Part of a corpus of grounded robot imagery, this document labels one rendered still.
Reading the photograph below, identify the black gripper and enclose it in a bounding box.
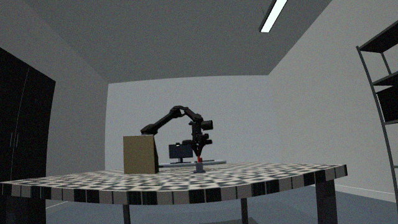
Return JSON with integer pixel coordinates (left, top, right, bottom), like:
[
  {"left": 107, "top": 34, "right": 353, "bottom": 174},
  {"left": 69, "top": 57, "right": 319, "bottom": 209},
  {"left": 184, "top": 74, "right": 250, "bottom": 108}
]
[{"left": 182, "top": 131, "right": 213, "bottom": 156}]

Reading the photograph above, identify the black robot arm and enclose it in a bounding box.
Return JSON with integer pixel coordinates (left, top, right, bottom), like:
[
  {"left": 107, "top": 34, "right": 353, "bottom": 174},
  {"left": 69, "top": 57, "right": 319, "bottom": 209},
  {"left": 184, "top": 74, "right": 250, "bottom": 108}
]
[{"left": 141, "top": 106, "right": 213, "bottom": 141}]

